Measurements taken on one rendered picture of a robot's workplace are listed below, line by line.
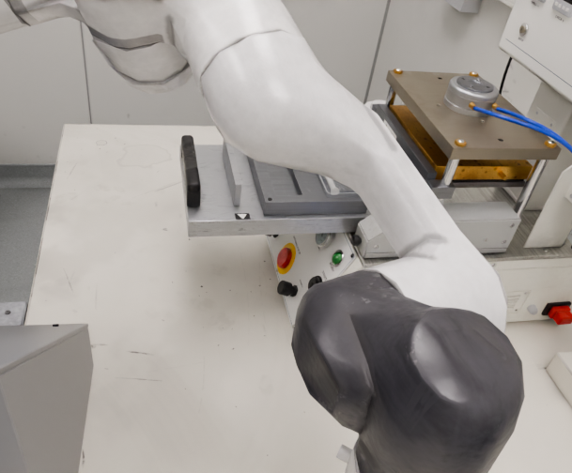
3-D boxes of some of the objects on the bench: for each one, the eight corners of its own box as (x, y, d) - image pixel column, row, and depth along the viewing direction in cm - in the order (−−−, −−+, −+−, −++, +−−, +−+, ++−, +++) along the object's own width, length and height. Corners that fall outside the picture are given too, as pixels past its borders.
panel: (263, 224, 116) (311, 155, 108) (293, 332, 94) (357, 256, 85) (255, 221, 115) (303, 151, 107) (284, 329, 93) (347, 252, 84)
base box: (482, 215, 131) (509, 152, 120) (576, 336, 103) (623, 268, 92) (261, 220, 118) (270, 150, 107) (301, 359, 90) (317, 284, 79)
